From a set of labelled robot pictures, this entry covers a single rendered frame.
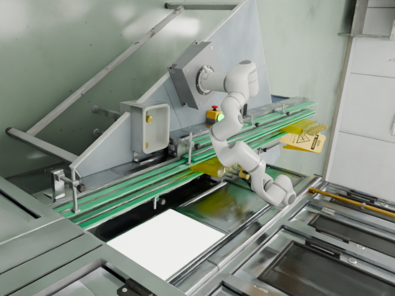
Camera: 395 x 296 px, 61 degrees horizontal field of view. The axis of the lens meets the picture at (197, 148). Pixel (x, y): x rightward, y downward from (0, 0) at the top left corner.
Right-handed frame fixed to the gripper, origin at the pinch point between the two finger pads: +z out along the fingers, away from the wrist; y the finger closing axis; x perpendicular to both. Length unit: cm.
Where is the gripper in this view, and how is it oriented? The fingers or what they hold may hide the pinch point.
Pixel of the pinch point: (246, 175)
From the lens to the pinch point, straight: 172.9
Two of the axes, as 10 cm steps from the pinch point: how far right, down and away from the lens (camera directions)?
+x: -8.0, 1.7, -5.8
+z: -6.0, -3.0, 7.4
